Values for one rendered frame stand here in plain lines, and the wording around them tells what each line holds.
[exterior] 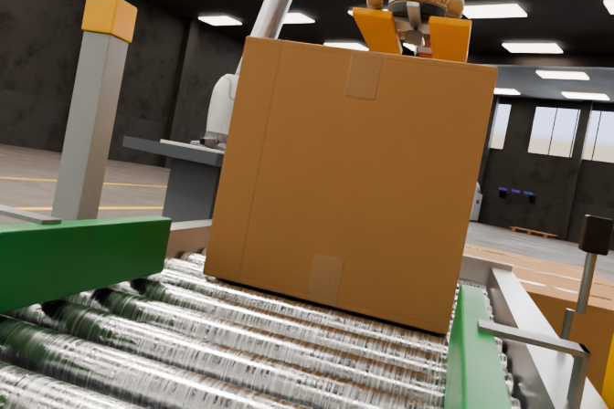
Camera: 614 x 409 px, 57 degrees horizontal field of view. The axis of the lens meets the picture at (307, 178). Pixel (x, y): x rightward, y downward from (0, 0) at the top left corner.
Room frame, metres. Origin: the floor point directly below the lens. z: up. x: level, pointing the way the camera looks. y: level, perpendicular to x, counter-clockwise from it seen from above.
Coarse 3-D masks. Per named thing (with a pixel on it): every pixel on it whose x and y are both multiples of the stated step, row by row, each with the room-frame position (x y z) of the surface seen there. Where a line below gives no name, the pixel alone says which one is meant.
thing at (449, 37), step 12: (432, 24) 1.37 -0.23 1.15; (444, 24) 1.36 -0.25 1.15; (456, 24) 1.35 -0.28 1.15; (468, 24) 1.34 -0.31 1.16; (432, 36) 1.46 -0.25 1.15; (444, 36) 1.44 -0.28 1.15; (456, 36) 1.42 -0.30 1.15; (468, 36) 1.41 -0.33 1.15; (432, 48) 1.58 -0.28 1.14; (444, 48) 1.56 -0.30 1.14; (456, 48) 1.53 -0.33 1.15; (468, 48) 1.55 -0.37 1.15; (456, 60) 1.66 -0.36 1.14
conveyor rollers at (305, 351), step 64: (192, 256) 1.09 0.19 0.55; (0, 320) 0.56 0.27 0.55; (64, 320) 0.62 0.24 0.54; (128, 320) 0.63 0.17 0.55; (192, 320) 0.69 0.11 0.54; (256, 320) 0.76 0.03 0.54; (320, 320) 0.82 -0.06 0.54; (384, 320) 0.89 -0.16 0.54; (0, 384) 0.44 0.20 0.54; (64, 384) 0.44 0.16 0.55; (128, 384) 0.50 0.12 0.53; (192, 384) 0.50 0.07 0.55; (256, 384) 0.56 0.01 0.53; (320, 384) 0.55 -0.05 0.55; (384, 384) 0.62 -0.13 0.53; (512, 384) 0.68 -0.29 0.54
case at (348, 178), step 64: (256, 64) 0.92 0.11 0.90; (320, 64) 0.89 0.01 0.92; (384, 64) 0.87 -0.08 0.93; (448, 64) 0.84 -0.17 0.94; (256, 128) 0.91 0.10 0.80; (320, 128) 0.89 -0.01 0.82; (384, 128) 0.86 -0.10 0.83; (448, 128) 0.84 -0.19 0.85; (256, 192) 0.91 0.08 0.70; (320, 192) 0.88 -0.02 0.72; (384, 192) 0.86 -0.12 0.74; (448, 192) 0.83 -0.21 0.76; (256, 256) 0.90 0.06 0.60; (320, 256) 0.88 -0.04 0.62; (384, 256) 0.85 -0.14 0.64; (448, 256) 0.83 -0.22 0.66; (448, 320) 0.82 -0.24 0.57
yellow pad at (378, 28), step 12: (360, 12) 1.41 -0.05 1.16; (372, 12) 1.40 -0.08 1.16; (384, 12) 1.39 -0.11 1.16; (360, 24) 1.48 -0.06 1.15; (372, 24) 1.46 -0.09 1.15; (384, 24) 1.44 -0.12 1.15; (372, 36) 1.57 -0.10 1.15; (384, 36) 1.55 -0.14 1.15; (396, 36) 1.53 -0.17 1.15; (372, 48) 1.71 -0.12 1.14; (384, 48) 1.68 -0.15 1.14; (396, 48) 1.65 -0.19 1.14
